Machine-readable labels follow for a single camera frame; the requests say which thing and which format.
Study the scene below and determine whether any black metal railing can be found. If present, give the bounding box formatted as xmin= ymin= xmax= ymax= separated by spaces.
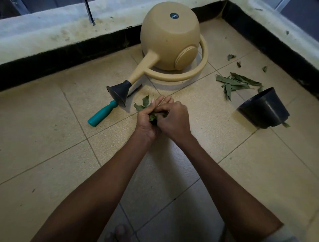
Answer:
xmin=83 ymin=0 xmax=96 ymax=26

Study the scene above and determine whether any small black plastic pot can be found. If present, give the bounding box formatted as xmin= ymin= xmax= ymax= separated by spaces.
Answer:
xmin=237 ymin=87 xmax=290 ymax=129

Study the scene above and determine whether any person's left forearm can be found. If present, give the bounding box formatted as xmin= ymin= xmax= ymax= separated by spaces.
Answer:
xmin=31 ymin=134 xmax=155 ymax=242

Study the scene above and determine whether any person's right hand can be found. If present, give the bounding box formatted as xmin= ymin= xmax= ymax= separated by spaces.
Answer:
xmin=148 ymin=101 xmax=192 ymax=145

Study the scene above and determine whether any person's left hand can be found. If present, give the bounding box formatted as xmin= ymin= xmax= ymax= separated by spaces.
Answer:
xmin=135 ymin=95 xmax=173 ymax=141

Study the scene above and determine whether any person's left foot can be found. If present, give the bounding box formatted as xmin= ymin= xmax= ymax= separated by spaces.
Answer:
xmin=104 ymin=224 xmax=134 ymax=242

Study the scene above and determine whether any person's right forearm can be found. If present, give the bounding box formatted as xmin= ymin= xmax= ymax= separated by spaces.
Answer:
xmin=178 ymin=136 xmax=283 ymax=242

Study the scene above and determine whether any person's grey shirt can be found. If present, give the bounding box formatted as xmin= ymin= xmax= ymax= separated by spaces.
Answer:
xmin=262 ymin=225 xmax=303 ymax=242

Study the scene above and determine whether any narrow teal handled trowel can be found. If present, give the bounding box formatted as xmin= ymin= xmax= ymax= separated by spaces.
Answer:
xmin=87 ymin=83 xmax=143 ymax=128

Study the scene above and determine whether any beige plastic watering can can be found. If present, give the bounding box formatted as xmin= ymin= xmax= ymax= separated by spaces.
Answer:
xmin=106 ymin=1 xmax=209 ymax=108

